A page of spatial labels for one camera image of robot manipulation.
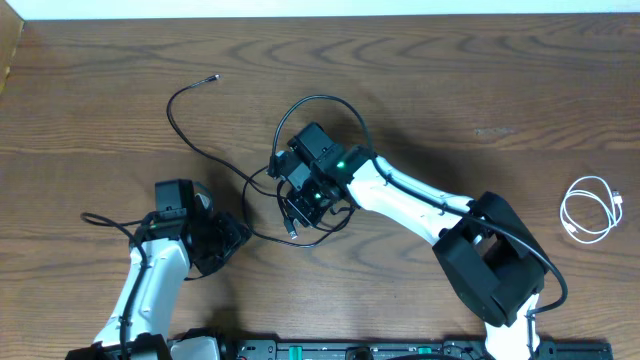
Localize white usb cable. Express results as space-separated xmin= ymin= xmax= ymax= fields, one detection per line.
xmin=559 ymin=175 xmax=625 ymax=245

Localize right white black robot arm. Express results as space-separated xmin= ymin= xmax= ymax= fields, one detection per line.
xmin=273 ymin=144 xmax=551 ymax=359

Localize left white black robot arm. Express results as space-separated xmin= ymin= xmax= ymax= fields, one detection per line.
xmin=66 ymin=210 xmax=250 ymax=359

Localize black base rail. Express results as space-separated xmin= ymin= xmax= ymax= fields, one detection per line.
xmin=169 ymin=327 xmax=615 ymax=360

